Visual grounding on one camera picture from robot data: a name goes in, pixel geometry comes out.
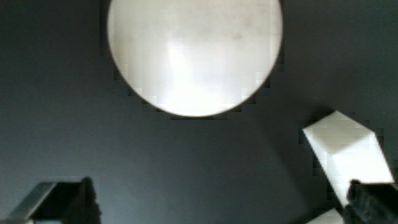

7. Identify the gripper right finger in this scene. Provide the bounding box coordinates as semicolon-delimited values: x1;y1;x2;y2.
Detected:
343;180;398;224

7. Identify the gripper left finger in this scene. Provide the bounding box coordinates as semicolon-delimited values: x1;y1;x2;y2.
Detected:
0;177;98;224

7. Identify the white lamp bulb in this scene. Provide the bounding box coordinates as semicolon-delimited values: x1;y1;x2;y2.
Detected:
107;0;282;117

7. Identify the white U-shaped border frame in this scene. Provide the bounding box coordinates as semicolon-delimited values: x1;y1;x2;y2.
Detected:
302;112;398;224

